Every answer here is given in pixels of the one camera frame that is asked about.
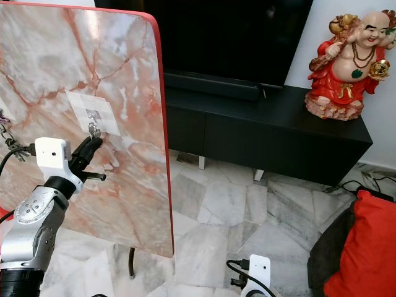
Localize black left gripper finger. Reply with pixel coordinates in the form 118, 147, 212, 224
69, 139, 87, 171
84, 136, 102, 166

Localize silver key ring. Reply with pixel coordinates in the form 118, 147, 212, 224
88, 121, 101, 140

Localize keys with purple tag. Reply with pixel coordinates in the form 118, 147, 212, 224
0, 108, 18, 155

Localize marble table top red rim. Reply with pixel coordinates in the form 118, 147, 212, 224
0, 0, 175, 259

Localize black table leg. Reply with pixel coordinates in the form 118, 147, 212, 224
127, 247, 137, 279

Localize red cushion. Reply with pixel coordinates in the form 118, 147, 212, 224
323, 189, 396, 297

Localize black soundbar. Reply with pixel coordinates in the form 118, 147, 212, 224
164, 71, 264, 103

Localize black TV console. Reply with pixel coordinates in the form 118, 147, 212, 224
164, 87, 374, 186

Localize black flat television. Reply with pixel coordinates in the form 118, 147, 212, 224
95, 0, 315, 87

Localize red laughing Buddha statue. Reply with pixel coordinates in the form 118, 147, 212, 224
305, 11, 392, 121

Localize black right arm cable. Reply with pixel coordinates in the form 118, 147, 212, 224
226, 259, 276, 297

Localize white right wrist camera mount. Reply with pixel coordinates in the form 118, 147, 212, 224
241, 254, 272, 297

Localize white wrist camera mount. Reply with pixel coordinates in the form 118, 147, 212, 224
34, 136, 81, 192
241, 254, 272, 297

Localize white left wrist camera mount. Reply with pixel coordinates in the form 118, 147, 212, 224
34, 136, 81, 192

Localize black floor cable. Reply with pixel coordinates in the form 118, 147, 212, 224
340, 173, 396, 202

